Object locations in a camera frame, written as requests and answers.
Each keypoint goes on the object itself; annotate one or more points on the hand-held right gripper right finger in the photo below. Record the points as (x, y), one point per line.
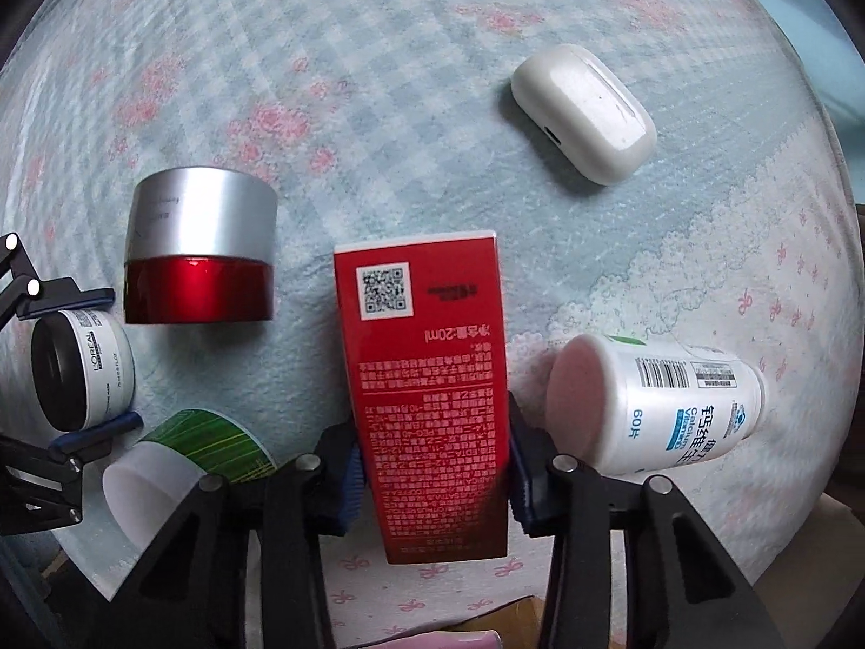
(519, 487)

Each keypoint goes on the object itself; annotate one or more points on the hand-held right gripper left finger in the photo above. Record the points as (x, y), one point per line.
(349, 483)

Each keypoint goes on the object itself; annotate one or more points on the green striped tube white cap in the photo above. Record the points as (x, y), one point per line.
(182, 453)

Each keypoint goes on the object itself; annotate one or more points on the red printed carton box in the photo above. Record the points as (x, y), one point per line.
(432, 378)

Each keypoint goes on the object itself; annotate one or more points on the white earbuds case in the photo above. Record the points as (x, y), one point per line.
(584, 115)

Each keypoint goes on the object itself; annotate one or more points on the floral checked blanket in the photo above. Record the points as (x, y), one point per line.
(378, 115)

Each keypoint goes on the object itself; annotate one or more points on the silver and red jar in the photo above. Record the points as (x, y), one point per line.
(199, 247)

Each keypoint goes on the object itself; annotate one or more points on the white supplement bottle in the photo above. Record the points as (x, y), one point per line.
(662, 405)

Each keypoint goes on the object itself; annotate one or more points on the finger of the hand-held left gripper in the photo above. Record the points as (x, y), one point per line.
(74, 303)
(101, 429)

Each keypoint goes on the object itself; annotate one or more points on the white jar with black lid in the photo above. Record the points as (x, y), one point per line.
(81, 368)

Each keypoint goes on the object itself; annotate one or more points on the pink object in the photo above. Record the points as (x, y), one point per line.
(466, 640)

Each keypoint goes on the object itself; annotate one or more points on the brown cardboard box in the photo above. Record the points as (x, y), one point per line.
(821, 574)

